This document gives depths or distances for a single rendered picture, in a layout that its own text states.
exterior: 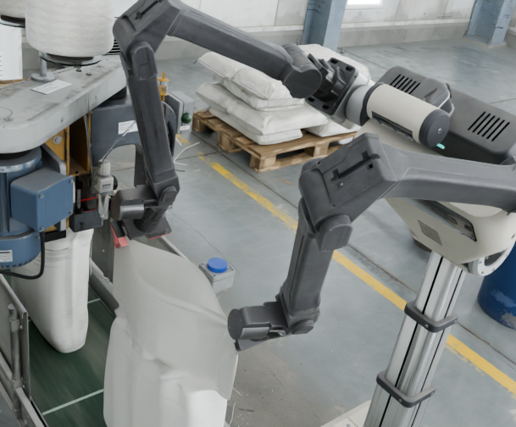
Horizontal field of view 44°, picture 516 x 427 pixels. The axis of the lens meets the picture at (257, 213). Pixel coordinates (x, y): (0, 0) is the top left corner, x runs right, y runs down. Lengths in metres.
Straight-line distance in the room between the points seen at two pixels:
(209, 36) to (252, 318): 0.53
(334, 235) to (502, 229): 0.55
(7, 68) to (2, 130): 3.25
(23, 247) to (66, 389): 0.84
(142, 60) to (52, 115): 0.24
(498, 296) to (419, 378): 1.74
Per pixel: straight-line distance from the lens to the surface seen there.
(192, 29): 1.23
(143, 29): 1.18
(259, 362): 2.87
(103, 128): 1.60
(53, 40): 1.29
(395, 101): 1.22
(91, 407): 2.11
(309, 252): 0.95
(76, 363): 2.25
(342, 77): 1.49
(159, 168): 1.41
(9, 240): 1.40
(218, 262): 1.91
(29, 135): 1.29
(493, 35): 9.81
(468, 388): 3.10
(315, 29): 7.60
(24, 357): 2.03
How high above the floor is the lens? 1.92
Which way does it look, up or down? 29 degrees down
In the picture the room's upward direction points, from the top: 10 degrees clockwise
